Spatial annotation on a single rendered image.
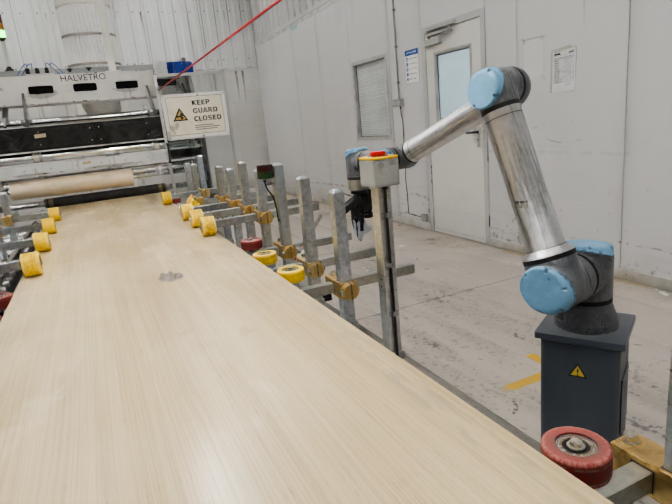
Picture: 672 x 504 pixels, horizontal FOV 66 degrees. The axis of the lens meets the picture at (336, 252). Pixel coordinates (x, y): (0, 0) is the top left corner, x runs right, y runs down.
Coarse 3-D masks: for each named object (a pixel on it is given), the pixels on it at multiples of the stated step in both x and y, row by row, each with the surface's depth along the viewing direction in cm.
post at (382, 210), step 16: (384, 192) 123; (384, 208) 125; (384, 224) 126; (384, 240) 127; (384, 256) 127; (384, 272) 128; (384, 288) 130; (384, 304) 131; (384, 320) 133; (384, 336) 135; (400, 336) 134; (400, 352) 134
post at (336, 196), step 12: (336, 192) 147; (336, 204) 148; (336, 216) 149; (336, 228) 149; (336, 240) 151; (336, 252) 153; (348, 252) 153; (336, 264) 154; (348, 264) 153; (336, 276) 156; (348, 276) 154; (348, 300) 156; (348, 312) 156
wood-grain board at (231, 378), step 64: (64, 256) 203; (128, 256) 192; (192, 256) 182; (64, 320) 129; (128, 320) 124; (192, 320) 120; (256, 320) 116; (320, 320) 112; (0, 384) 97; (64, 384) 94; (128, 384) 92; (192, 384) 89; (256, 384) 87; (320, 384) 85; (384, 384) 83; (0, 448) 76; (64, 448) 74; (128, 448) 73; (192, 448) 71; (256, 448) 70; (320, 448) 68; (384, 448) 67; (448, 448) 66; (512, 448) 65
